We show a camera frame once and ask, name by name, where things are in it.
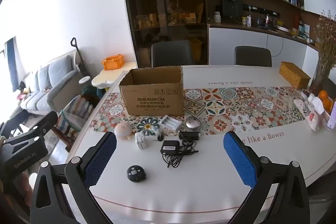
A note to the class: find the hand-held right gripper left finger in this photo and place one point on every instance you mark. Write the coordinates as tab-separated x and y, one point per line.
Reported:
101	158

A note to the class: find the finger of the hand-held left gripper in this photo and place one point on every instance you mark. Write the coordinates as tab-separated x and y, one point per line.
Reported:
46	120

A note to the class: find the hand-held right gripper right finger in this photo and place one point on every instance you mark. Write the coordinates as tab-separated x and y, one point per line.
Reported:
240	158

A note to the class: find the peach round night light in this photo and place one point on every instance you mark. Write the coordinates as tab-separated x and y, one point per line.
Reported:
124	130

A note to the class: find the black round gadget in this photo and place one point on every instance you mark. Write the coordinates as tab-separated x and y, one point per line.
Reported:
136	173

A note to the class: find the white cube plug adapter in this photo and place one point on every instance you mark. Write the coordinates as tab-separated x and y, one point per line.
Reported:
141	140

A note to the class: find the brown cardboard box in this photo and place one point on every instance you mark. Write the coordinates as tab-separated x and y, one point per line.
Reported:
149	100

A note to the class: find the striped fabric basket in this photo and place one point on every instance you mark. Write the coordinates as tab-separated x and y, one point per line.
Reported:
74	111

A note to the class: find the light blue sofa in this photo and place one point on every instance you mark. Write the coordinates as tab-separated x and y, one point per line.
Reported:
52	82

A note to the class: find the patterned tile-print table runner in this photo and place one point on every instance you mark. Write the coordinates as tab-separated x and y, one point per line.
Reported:
236	106

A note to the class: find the small white round bin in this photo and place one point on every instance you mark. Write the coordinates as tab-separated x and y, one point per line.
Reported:
84	81

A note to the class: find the blue curtain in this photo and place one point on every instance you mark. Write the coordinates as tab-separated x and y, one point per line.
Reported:
11	64

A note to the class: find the upright vacuum cleaner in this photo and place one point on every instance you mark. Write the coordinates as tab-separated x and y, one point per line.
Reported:
80	61

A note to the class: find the cream flower-shaped side table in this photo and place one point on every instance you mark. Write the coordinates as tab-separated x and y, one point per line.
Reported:
110	78

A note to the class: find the white battery charger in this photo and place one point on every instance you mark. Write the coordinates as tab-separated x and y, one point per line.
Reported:
170	123

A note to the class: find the leaf-print white pouch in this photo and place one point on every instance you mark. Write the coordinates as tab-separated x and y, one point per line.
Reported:
303	109

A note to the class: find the white pink floral bag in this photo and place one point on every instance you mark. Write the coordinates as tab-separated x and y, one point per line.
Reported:
317	116

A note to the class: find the orange plastic crate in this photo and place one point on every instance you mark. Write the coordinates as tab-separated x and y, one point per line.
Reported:
113	62

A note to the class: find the wooden slatted tissue box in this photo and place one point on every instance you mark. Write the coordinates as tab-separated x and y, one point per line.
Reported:
294	74

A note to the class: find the white lavender box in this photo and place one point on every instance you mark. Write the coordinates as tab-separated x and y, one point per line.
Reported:
332	116

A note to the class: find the dark grey chair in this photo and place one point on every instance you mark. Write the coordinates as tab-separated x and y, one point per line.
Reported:
172	53
252	56

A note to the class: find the orange fruit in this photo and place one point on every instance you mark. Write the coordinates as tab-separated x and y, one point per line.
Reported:
328	104
323	95

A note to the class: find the yellow storage bin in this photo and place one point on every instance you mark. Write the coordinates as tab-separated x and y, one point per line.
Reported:
196	49

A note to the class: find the white jar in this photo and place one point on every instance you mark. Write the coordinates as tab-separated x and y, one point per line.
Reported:
217	17

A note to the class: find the dried flower bouquet in vase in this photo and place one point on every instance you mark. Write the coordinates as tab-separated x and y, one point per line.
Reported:
326	37

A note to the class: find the black wall-mounted water dispenser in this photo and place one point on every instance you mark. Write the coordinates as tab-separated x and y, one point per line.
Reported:
231	3

